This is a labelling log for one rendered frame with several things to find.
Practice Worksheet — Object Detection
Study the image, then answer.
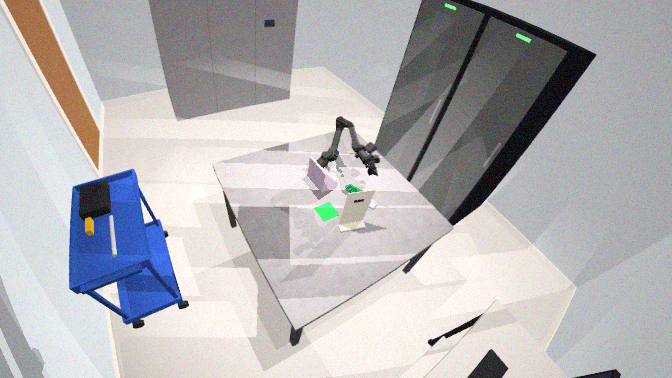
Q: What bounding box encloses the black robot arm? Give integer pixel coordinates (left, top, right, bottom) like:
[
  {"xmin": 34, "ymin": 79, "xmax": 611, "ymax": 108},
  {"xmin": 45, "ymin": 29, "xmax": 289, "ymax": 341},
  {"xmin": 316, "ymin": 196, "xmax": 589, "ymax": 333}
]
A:
[{"xmin": 316, "ymin": 116, "xmax": 377, "ymax": 168}]

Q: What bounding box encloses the grey panel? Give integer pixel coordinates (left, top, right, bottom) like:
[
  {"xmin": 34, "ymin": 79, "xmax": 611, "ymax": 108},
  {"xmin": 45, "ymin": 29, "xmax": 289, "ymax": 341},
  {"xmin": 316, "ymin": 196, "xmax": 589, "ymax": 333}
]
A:
[{"xmin": 338, "ymin": 190, "xmax": 376, "ymax": 232}]

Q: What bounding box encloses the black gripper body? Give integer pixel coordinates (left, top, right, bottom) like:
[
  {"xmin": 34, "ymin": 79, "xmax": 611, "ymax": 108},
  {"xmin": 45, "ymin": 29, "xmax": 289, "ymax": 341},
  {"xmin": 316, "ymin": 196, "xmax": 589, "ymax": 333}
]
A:
[{"xmin": 361, "ymin": 154, "xmax": 375, "ymax": 176}]

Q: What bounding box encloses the green square marking on table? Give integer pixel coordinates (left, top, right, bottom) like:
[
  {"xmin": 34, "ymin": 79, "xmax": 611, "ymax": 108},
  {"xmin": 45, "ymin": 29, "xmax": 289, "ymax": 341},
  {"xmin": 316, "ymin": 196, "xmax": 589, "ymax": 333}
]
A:
[{"xmin": 314, "ymin": 202, "xmax": 339, "ymax": 221}]

